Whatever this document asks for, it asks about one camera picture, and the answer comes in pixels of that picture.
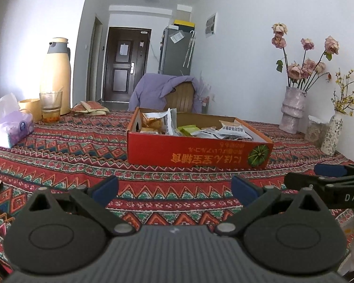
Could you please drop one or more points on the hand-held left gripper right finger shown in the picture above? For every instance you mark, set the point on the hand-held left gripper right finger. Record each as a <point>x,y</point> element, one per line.
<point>244,190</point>

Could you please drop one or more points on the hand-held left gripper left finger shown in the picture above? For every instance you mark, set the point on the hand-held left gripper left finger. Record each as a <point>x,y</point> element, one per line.
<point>106,190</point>

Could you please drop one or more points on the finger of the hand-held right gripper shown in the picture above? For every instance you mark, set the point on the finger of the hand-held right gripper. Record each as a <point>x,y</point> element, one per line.
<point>330,170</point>
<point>301,180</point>

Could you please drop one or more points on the white printed snack packet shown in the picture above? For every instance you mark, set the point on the white printed snack packet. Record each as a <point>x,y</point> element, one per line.
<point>205,134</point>
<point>234,131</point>

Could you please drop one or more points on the red cardboard box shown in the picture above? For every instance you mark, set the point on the red cardboard box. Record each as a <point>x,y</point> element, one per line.
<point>180,153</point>

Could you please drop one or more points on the green and white snack packet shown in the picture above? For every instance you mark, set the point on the green and white snack packet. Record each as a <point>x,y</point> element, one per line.
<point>188,130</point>

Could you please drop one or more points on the tall white snack packet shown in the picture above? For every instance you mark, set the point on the tall white snack packet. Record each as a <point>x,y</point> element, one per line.
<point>169,122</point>

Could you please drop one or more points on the small floral vase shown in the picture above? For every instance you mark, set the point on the small floral vase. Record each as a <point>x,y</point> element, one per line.
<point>332,135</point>

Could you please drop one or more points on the glass jar with white lid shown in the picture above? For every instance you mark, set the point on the glass jar with white lid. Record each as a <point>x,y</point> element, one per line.
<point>314,132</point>

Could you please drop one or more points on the yellow flower branches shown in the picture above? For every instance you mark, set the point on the yellow flower branches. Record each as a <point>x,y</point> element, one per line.
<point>342,101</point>

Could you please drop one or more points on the pink textured vase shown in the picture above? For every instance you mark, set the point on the pink textured vase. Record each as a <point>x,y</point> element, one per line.
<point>292,109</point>

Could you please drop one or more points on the glass cup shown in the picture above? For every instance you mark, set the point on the glass cup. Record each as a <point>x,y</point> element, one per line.
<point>50,106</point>

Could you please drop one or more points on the dried pink roses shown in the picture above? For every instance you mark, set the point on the dried pink roses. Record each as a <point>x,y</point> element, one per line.
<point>295,72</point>

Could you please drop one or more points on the dried reed bundle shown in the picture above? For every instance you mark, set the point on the dried reed bundle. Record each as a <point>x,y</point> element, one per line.
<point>205,90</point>

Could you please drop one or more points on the purple jacket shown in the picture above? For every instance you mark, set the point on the purple jacket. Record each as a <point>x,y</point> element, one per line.
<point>149,91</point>

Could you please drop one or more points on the purple tissue pack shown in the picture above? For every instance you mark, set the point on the purple tissue pack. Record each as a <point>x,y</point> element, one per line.
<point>11,129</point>

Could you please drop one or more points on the yellow mug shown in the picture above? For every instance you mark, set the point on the yellow mug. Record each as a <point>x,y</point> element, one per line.
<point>29,107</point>

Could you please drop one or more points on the wooden chair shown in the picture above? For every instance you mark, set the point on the wooden chair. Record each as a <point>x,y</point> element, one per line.
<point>180,97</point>

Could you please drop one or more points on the dark brown entrance door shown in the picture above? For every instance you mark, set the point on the dark brown entrance door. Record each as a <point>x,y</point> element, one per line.
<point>121,73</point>

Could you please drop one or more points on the yellow thermos jug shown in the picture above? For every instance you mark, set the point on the yellow thermos jug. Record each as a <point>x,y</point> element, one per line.
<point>56,79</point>

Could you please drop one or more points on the grey interior door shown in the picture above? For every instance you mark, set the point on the grey interior door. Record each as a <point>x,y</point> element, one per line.
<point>94,64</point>

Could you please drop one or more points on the grey refrigerator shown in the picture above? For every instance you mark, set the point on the grey refrigerator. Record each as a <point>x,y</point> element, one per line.
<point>172,56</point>

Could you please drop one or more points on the white folded umbrella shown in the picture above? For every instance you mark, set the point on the white folded umbrella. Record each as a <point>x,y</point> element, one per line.
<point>190,47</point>

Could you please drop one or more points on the paper sheet on refrigerator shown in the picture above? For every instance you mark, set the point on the paper sheet on refrigerator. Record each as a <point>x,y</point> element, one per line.
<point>177,37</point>

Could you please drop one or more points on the yellow box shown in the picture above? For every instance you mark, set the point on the yellow box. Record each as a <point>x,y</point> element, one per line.
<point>184,22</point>

